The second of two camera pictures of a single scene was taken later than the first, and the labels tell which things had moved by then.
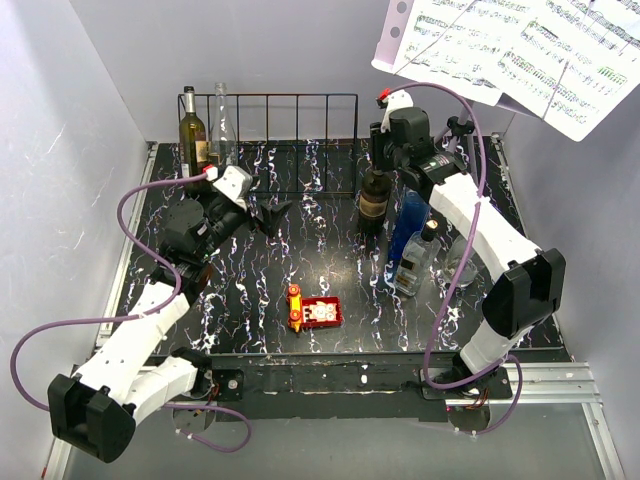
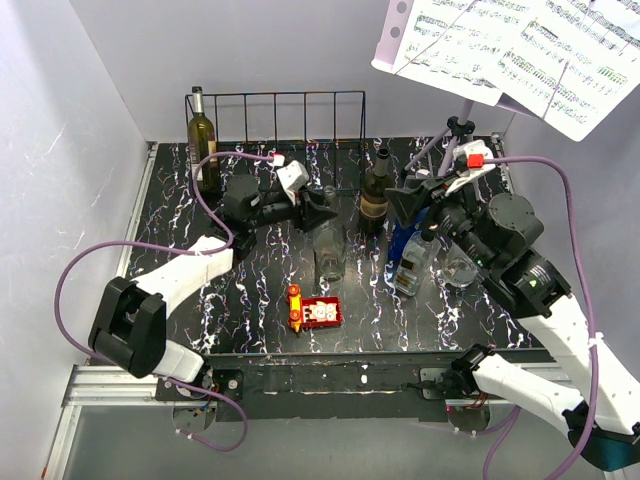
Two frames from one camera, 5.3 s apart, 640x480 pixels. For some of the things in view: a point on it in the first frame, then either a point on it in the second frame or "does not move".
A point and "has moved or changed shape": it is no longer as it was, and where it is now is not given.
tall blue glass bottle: x=412 y=214 does not move
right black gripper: x=377 y=139 -> x=408 y=201
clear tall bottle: x=223 y=142 -> x=330 y=242
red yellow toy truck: x=312 y=311 does not move
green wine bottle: x=192 y=146 has moved or changed shape
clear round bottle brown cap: x=452 y=259 does not move
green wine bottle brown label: x=374 y=201 does not move
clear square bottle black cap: x=418 y=255 does not move
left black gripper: x=271 y=217 -> x=307 y=212
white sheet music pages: x=567 y=61 does not move
